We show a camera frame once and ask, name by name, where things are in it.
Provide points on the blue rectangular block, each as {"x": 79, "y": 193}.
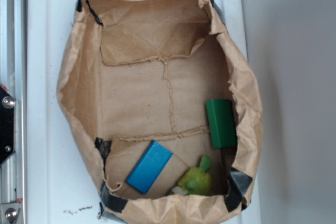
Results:
{"x": 149, "y": 167}

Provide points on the green rectangular block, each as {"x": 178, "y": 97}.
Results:
{"x": 221, "y": 123}

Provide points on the brown paper bag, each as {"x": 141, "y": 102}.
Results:
{"x": 118, "y": 46}

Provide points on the green plush toy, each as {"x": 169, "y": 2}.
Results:
{"x": 196, "y": 181}

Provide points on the white plastic tray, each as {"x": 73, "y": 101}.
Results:
{"x": 59, "y": 187}

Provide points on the black metal bracket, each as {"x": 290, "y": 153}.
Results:
{"x": 8, "y": 138}

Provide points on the aluminium frame rail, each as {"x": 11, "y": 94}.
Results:
{"x": 13, "y": 76}

